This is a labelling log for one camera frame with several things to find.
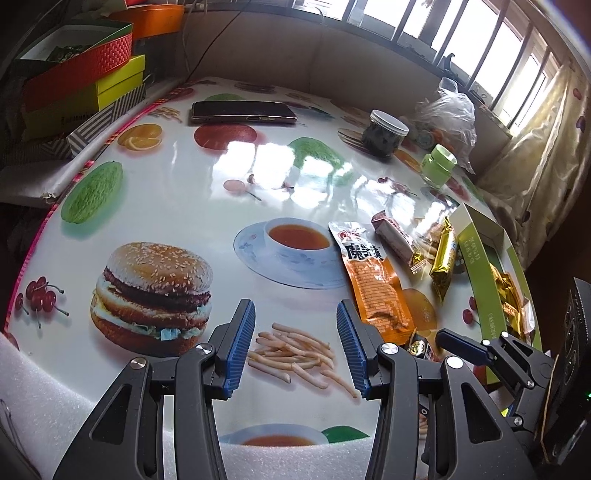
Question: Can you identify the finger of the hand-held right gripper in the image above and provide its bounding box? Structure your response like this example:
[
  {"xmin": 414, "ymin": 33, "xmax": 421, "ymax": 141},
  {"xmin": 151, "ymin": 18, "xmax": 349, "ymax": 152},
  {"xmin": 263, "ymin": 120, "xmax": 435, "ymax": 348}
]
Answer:
[
  {"xmin": 489, "ymin": 357, "xmax": 551, "ymax": 433},
  {"xmin": 436, "ymin": 328, "xmax": 553, "ymax": 370}
]

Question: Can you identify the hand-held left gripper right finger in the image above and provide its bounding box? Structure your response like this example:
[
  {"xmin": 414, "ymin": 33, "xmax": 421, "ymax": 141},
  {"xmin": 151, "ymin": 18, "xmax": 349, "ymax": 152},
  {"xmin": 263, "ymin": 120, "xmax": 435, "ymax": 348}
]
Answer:
[{"xmin": 335, "ymin": 300, "xmax": 539, "ymax": 480}]

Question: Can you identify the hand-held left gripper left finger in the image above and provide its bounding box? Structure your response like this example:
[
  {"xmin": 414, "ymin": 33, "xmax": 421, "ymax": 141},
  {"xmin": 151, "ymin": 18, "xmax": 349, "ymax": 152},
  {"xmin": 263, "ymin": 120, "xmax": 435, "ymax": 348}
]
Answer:
[{"xmin": 53, "ymin": 299, "xmax": 257, "ymax": 480}]

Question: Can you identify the yellow orange snack bar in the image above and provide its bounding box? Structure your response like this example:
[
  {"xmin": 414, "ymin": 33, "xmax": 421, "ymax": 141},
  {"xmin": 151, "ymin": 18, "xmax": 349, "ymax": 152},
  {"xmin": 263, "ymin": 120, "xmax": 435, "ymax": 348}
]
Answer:
[{"xmin": 501, "ymin": 295, "xmax": 537, "ymax": 336}]

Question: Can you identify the long gold snack bar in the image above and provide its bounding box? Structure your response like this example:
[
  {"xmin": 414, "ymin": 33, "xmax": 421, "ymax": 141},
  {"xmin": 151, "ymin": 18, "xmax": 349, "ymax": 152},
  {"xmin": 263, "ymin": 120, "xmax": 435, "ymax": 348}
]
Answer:
[{"xmin": 489, "ymin": 263, "xmax": 525, "ymax": 306}]

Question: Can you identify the green and white cardboard box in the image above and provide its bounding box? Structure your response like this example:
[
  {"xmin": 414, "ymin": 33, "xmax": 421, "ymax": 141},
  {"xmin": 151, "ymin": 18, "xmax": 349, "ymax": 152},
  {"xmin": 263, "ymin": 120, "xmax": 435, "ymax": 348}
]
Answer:
[{"xmin": 454, "ymin": 202, "xmax": 545, "ymax": 387}]

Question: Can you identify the small dark snack packet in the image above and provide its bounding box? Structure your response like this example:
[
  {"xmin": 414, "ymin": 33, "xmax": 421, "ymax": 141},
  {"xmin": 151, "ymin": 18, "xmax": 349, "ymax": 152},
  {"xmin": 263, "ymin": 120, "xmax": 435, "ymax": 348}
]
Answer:
[{"xmin": 406, "ymin": 329, "xmax": 437, "ymax": 361}]

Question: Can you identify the orange snack packet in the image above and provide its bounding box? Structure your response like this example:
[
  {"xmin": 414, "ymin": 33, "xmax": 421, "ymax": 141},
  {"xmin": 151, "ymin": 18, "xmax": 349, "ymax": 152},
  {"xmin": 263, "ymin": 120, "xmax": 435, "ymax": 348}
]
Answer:
[{"xmin": 328, "ymin": 220, "xmax": 415, "ymax": 336}]

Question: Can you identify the short gold snack bar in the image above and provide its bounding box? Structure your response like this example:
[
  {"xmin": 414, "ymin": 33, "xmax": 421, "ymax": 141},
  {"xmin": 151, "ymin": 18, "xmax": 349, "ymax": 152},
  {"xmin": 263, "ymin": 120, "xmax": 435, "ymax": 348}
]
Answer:
[{"xmin": 429, "ymin": 216, "xmax": 461, "ymax": 304}]

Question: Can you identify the brown red snack bar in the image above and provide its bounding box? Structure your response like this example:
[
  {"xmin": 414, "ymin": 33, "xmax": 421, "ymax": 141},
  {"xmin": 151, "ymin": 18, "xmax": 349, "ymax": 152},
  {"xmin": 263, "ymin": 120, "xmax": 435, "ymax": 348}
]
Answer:
[{"xmin": 371, "ymin": 209, "xmax": 428, "ymax": 273}]

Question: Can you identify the food print tablecloth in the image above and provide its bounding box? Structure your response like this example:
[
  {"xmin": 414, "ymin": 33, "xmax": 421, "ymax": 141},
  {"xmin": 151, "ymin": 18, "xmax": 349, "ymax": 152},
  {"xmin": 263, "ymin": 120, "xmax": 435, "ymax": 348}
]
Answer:
[{"xmin": 0, "ymin": 76, "xmax": 546, "ymax": 480}]

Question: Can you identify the green lidded jar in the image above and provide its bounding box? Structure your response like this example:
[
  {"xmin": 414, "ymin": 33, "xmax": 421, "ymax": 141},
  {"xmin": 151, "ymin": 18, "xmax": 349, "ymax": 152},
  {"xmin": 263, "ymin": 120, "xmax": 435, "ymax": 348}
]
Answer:
[{"xmin": 420, "ymin": 143, "xmax": 458, "ymax": 189}]

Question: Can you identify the dark jar with white lid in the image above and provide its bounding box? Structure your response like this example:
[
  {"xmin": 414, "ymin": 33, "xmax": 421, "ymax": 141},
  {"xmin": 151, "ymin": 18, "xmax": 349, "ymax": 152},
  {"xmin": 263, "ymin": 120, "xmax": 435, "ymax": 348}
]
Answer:
[{"xmin": 362, "ymin": 109, "xmax": 411, "ymax": 160}]

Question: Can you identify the cream patterned curtain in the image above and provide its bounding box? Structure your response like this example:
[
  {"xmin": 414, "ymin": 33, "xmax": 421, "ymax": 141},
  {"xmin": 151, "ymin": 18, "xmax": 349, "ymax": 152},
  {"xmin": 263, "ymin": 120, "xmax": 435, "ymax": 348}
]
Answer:
[{"xmin": 475, "ymin": 64, "xmax": 591, "ymax": 274}]

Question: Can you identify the clear plastic bag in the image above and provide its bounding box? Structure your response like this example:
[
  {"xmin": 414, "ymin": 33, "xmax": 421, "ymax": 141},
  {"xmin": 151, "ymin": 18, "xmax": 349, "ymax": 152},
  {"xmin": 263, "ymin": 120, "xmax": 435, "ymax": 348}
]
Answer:
[{"xmin": 413, "ymin": 77, "xmax": 478, "ymax": 174}]

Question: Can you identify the dark smartphone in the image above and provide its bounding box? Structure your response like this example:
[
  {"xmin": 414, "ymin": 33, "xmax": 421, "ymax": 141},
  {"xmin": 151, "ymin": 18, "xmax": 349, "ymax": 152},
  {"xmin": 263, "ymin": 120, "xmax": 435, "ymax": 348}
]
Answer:
[{"xmin": 189, "ymin": 100, "xmax": 299, "ymax": 127}]

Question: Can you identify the grey flat board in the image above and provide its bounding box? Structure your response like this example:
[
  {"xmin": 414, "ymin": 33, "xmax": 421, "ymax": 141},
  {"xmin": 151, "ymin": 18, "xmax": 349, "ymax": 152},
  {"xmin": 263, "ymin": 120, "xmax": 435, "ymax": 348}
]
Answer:
[{"xmin": 0, "ymin": 152, "xmax": 93, "ymax": 209}]

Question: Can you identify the striped box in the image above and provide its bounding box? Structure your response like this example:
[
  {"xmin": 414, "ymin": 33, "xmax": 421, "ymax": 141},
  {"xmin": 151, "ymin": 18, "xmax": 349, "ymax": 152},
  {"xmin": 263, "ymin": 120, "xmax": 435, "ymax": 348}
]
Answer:
[{"xmin": 41, "ymin": 82, "xmax": 148, "ymax": 160}]

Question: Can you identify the yellow-green box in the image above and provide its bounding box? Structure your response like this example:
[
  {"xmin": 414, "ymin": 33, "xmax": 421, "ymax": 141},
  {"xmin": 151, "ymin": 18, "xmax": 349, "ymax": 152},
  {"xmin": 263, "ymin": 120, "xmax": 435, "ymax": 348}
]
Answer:
[{"xmin": 23, "ymin": 54, "xmax": 147, "ymax": 140}]

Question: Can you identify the red patterned box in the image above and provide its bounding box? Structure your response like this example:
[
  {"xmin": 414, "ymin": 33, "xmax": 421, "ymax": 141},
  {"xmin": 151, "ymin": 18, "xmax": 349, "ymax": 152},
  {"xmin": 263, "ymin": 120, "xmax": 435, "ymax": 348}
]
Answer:
[{"xmin": 16, "ymin": 21, "xmax": 135, "ymax": 112}]

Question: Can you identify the barred window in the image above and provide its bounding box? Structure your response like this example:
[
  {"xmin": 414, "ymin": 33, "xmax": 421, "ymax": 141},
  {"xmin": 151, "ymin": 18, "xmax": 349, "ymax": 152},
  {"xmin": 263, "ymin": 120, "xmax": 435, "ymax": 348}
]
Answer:
[{"xmin": 295, "ymin": 0, "xmax": 570, "ymax": 136}]

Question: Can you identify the orange box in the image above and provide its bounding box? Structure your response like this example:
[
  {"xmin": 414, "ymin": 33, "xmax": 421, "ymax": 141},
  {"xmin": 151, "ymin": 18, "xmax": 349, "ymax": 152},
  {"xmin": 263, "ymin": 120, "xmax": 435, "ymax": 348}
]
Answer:
[{"xmin": 108, "ymin": 3, "xmax": 186, "ymax": 39}]

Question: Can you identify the thin dark cable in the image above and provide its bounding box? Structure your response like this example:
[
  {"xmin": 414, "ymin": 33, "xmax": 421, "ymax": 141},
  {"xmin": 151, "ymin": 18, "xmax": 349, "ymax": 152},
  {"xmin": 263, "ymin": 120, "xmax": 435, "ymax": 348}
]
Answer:
[{"xmin": 182, "ymin": 6, "xmax": 243, "ymax": 82}]

